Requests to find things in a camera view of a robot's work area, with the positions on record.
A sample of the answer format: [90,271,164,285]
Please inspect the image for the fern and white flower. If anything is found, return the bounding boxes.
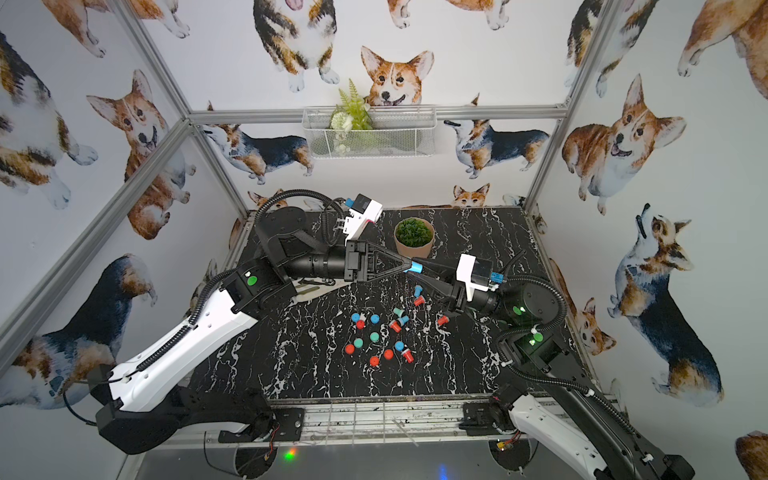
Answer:
[329,80,375,155]

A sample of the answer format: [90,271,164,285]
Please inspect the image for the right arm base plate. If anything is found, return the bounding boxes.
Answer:
[458,402,514,436]

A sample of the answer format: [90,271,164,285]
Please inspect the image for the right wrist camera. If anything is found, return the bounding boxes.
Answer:
[455,254,504,301]

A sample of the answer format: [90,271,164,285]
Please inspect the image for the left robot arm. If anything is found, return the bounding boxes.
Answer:
[87,189,422,455]

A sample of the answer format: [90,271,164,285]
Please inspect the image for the white wire basket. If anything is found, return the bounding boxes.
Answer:
[302,106,437,159]

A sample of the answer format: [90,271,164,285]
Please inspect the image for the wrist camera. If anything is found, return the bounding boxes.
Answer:
[455,254,504,301]
[343,194,384,241]

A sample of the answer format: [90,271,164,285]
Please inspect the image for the beige paper sheet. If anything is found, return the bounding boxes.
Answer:
[296,284,336,301]

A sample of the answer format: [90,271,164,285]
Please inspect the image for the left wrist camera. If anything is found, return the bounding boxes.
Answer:
[343,194,384,241]

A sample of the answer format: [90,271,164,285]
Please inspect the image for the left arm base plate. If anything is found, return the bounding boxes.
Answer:
[218,408,305,444]

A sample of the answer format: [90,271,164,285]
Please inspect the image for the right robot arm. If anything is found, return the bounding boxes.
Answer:
[407,255,695,479]

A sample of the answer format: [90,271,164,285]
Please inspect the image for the potted green plant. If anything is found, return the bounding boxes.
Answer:
[394,217,435,258]

